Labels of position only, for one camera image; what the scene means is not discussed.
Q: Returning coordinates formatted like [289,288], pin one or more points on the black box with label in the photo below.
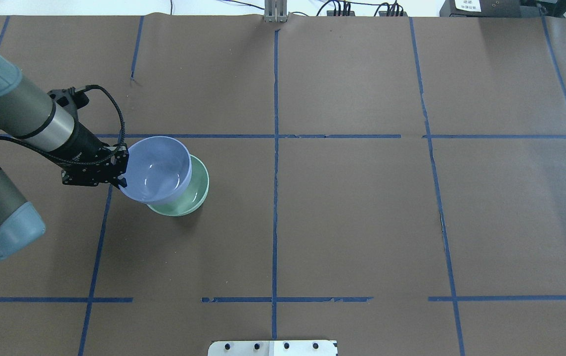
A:
[488,9]

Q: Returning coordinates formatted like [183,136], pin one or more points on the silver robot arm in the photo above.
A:
[48,124]

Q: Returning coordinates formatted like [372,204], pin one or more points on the brown paper table cover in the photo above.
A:
[396,185]

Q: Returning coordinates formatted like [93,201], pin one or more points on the black power strip left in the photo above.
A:
[341,12]

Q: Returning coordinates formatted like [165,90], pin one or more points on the white metal base plate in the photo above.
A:
[274,348]

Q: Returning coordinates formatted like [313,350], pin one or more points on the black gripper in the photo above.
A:
[84,144]

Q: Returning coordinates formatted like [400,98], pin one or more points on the green ceramic bowl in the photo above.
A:
[194,195]

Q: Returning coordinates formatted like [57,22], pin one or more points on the grey aluminium frame post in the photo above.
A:
[275,11]

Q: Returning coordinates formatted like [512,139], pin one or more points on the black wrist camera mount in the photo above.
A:
[70,100]

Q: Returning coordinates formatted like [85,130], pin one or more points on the blue ceramic bowl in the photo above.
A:
[159,170]

